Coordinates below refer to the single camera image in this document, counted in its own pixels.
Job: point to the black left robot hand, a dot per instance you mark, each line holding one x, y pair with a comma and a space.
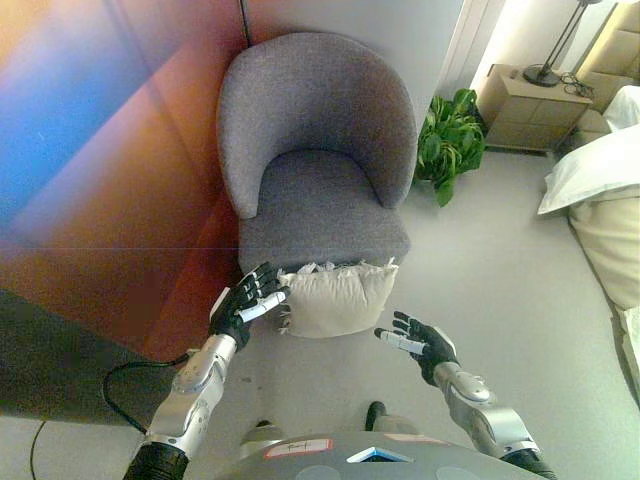
239, 305

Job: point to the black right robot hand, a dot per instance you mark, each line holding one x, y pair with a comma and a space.
429, 344

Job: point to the white fringed pillow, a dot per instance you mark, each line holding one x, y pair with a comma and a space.
334, 299

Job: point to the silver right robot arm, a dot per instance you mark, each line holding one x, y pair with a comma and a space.
487, 415

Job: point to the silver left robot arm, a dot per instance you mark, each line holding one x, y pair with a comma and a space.
187, 400

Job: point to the grey fabric armchair sofa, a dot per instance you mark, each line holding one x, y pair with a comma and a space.
315, 145

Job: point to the white bed pillow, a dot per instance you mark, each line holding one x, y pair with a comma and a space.
590, 170

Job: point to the silver robot right leg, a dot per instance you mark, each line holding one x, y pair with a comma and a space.
390, 420

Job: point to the silver robot leg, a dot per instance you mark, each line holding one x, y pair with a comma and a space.
390, 420
260, 437

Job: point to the grey robot torso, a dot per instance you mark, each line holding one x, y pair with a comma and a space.
360, 457

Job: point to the silver robot left leg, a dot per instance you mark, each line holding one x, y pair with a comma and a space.
260, 437

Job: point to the dark grey carpet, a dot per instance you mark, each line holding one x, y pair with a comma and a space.
65, 365

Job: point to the green potted plant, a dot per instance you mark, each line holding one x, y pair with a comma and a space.
450, 140

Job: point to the beige wooden nightstand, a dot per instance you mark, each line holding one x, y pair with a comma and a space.
530, 107

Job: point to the black desk lamp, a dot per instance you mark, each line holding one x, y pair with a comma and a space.
555, 45

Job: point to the beige padded headboard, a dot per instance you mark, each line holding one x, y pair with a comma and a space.
615, 45

